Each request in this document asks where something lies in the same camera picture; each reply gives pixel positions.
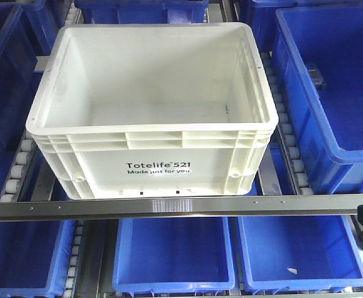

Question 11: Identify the white Totelife plastic bin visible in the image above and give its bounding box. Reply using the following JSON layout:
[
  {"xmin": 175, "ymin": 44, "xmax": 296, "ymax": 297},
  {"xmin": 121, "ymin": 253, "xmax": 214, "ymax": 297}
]
[{"xmin": 26, "ymin": 22, "xmax": 279, "ymax": 200}]

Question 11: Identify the shelf roller track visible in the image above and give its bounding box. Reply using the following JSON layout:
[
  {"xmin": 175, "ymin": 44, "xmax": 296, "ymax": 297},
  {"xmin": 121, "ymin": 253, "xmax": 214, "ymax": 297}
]
[
  {"xmin": 260, "ymin": 52, "xmax": 313, "ymax": 196},
  {"xmin": 0, "ymin": 132, "xmax": 36, "ymax": 203}
]

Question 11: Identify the shelf blue bin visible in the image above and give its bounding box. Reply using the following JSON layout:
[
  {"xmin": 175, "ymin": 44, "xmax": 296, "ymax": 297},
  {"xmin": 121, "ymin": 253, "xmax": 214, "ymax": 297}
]
[
  {"xmin": 0, "ymin": 3, "xmax": 37, "ymax": 151},
  {"xmin": 272, "ymin": 3, "xmax": 363, "ymax": 194}
]

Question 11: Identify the right shelf lower centre bin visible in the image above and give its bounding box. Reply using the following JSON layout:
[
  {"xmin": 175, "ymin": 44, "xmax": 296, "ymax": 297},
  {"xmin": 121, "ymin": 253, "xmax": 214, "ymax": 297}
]
[{"xmin": 112, "ymin": 217, "xmax": 235, "ymax": 296}]

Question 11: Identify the right shelf upper centre bin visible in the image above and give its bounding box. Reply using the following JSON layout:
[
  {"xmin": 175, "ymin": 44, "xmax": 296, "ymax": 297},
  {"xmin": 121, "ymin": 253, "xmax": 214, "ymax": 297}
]
[{"xmin": 74, "ymin": 1, "xmax": 208, "ymax": 24}]

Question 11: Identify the right shelf lower left bin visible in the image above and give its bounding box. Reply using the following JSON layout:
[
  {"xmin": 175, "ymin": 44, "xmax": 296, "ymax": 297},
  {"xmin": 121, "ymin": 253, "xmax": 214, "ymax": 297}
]
[{"xmin": 0, "ymin": 220, "xmax": 76, "ymax": 297}]

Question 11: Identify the right shelf left roller track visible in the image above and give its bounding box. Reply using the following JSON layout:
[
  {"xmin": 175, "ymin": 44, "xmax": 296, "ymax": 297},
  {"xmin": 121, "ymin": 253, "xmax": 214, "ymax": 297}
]
[{"xmin": 0, "ymin": 132, "xmax": 36, "ymax": 203}]

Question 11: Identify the right shelf blue bin left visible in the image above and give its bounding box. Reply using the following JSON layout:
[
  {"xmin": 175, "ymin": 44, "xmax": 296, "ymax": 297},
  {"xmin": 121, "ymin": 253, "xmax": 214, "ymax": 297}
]
[{"xmin": 0, "ymin": 3, "xmax": 37, "ymax": 151}]

